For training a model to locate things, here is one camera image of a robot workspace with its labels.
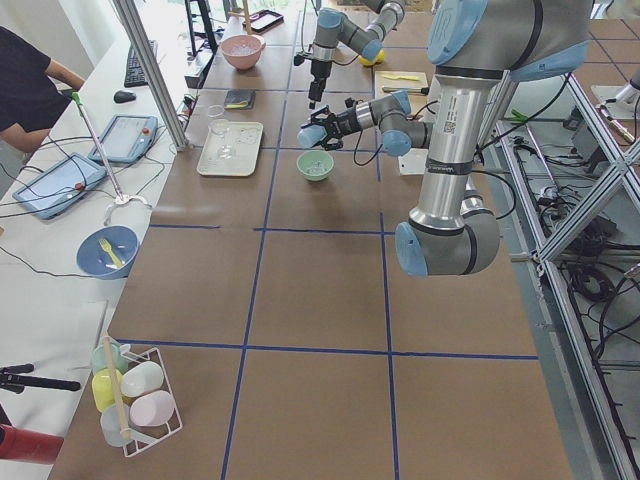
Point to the steel muddler black tip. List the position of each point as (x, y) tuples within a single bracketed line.
[(423, 91)]

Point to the ice cubes in green bowl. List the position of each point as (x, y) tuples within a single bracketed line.
[(316, 169)]

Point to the light green bowl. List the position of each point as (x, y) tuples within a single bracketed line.
[(311, 156)]

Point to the blue teach pendant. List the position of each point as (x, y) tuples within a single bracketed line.
[(60, 186), (126, 138)]

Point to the blue bowl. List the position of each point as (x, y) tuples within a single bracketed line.
[(92, 260)]

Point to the yellow plastic fork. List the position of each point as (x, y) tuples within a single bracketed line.
[(108, 249)]

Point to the yellow lemon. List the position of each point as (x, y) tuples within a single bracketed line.
[(378, 59)]

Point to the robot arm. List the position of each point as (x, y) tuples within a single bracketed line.
[(334, 27), (472, 45)]

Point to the white wire cup rack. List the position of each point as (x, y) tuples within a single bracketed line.
[(117, 428)]

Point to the yellow plastic knife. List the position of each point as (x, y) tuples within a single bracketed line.
[(402, 77)]

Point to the clear wine glass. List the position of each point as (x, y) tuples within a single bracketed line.
[(220, 128)]

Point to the light blue plastic cup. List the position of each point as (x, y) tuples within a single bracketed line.
[(311, 135)]

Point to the black computer mouse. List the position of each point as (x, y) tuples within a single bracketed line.
[(124, 96)]

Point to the yellow cup in rack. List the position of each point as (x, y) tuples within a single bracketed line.
[(101, 387)]

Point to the person in black shirt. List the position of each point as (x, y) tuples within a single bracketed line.
[(31, 104)]

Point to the pink bowl of ice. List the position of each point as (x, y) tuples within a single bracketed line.
[(243, 51)]

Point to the cream bear tray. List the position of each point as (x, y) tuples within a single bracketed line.
[(245, 137)]

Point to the white cup in rack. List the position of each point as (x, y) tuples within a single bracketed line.
[(141, 379)]

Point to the wooden cutting board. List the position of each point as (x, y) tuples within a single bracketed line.
[(379, 82)]

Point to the pink cup in rack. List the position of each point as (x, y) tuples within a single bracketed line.
[(152, 409)]

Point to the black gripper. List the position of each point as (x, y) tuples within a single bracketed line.
[(318, 70), (344, 123)]

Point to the black keyboard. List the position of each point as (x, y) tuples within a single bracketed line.
[(134, 72)]

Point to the grey folded cloth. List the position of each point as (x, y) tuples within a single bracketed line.
[(239, 99)]

